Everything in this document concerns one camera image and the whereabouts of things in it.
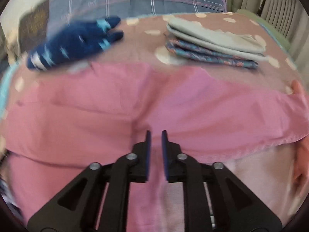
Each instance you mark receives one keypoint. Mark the pink polka dot bed sheet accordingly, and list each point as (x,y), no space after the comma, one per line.
(142,48)

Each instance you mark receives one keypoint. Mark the dark blue star plush toy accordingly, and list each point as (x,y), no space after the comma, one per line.
(72,43)

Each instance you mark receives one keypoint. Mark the dark brown patterned object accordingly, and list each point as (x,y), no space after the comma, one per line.
(33,26)

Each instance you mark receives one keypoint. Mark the blue plaid pillow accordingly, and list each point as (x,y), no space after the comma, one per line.
(144,0)

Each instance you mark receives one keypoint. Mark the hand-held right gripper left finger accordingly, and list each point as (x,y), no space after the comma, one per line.
(149,160)

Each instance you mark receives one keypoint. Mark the beige curtain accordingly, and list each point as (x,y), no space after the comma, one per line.
(277,2)

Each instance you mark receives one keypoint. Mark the green bed cover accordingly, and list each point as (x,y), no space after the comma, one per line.
(270,23)

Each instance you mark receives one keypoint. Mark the grey folded cloth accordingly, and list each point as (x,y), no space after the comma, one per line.
(207,32)
(231,52)

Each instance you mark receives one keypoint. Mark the pink garment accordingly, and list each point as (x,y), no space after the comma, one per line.
(96,106)

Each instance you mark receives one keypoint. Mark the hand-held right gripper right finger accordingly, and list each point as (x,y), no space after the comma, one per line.
(165,160)

